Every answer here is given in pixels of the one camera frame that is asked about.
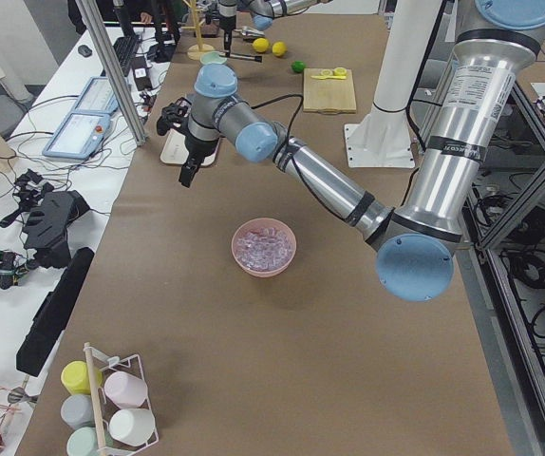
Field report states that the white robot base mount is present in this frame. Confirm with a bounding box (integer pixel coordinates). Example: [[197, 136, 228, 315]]
[[345, 0, 443, 168]]

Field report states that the teach pendant near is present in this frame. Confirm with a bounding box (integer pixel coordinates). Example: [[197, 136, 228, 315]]
[[42, 111, 110, 161]]

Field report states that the yellow lemon lower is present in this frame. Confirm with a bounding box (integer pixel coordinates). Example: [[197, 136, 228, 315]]
[[272, 41, 288, 58]]

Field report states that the clear ice cube pile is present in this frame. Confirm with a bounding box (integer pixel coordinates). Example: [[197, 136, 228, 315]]
[[235, 227, 294, 272]]

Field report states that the black keyboard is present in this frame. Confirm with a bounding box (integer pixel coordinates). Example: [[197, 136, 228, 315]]
[[113, 35, 141, 76]]

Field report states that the pink cup in rack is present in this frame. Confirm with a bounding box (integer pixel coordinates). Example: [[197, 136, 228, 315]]
[[103, 371, 148, 409]]

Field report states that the white wire cup rack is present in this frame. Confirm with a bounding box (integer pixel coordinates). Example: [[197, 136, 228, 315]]
[[84, 342, 160, 455]]

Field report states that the yellow plastic knife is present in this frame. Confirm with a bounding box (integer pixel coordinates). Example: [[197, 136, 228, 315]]
[[310, 72, 347, 80]]

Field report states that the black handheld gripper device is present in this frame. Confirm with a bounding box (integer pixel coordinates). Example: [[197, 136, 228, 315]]
[[0, 169, 90, 269]]

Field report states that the wooden cup stand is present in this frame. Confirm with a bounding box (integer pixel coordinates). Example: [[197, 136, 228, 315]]
[[179, 0, 216, 61]]

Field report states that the mint cup in rack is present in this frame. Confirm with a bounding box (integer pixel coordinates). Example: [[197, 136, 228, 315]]
[[66, 427, 100, 456]]

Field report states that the teach pendant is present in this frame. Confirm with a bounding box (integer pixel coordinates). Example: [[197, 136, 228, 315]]
[[42, 111, 110, 161], [74, 77, 119, 114]]

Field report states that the green lime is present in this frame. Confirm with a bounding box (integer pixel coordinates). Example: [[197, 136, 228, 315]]
[[291, 61, 306, 74]]

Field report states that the teach pendant far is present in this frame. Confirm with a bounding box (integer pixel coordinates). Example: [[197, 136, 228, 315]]
[[74, 77, 119, 114]]

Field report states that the bamboo cutting board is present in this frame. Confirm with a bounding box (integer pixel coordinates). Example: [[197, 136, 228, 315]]
[[303, 68, 357, 114]]

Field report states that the lemon slice upper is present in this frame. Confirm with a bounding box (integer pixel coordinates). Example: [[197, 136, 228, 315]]
[[333, 66, 348, 77]]

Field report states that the mint green bowl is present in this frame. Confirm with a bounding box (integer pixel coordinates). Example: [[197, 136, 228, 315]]
[[199, 51, 227, 66]]

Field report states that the cream rabbit tray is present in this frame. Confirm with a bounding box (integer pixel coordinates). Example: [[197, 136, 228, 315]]
[[160, 126, 220, 167]]

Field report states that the grey cup in rack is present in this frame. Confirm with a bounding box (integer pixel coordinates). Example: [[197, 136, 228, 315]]
[[60, 394, 95, 430]]

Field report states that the yellow cup in rack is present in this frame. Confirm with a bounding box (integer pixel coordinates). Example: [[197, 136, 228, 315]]
[[60, 360, 103, 396]]

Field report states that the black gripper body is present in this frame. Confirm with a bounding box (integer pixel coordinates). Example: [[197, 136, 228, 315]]
[[217, 0, 237, 32], [184, 133, 218, 162]]

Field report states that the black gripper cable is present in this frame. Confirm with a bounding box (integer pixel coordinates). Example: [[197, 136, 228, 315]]
[[158, 93, 306, 148]]

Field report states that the white cup in rack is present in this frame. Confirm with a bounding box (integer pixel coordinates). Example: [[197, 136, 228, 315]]
[[108, 408, 156, 447]]

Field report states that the yellow lemon upper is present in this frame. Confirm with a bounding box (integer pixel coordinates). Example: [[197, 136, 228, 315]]
[[252, 37, 270, 53]]

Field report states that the steel ice scoop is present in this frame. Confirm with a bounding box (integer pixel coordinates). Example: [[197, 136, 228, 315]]
[[234, 26, 265, 40]]

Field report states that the long black speaker bar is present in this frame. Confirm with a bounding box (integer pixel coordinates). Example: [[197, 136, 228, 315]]
[[15, 247, 94, 377]]

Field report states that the yellow lemon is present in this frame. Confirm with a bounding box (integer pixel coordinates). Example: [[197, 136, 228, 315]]
[[272, 41, 288, 58], [252, 37, 270, 53]]

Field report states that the pink bowl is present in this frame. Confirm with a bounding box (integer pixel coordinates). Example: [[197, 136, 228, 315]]
[[231, 218, 297, 277]]

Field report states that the aluminium frame post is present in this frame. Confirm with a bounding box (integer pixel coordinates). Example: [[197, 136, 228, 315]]
[[76, 0, 147, 146]]

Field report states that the steel muddler black tip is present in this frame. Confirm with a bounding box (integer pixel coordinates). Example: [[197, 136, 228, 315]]
[[219, 51, 263, 63]]

